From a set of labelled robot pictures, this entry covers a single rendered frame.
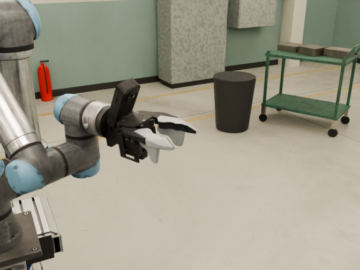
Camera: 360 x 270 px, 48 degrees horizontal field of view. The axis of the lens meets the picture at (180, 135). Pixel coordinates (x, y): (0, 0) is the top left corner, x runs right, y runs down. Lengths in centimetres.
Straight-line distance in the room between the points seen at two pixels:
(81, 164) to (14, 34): 36
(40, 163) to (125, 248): 200
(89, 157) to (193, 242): 198
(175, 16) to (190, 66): 80
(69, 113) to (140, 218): 225
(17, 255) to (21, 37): 57
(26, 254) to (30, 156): 37
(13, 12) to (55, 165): 40
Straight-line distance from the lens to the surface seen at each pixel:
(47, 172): 91
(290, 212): 329
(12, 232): 124
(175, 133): 81
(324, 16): 892
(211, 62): 661
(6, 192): 117
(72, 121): 93
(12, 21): 109
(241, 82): 443
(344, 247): 305
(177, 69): 630
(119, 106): 79
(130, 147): 83
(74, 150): 95
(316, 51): 481
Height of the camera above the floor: 175
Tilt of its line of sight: 22 degrees down
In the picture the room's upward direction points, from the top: straight up
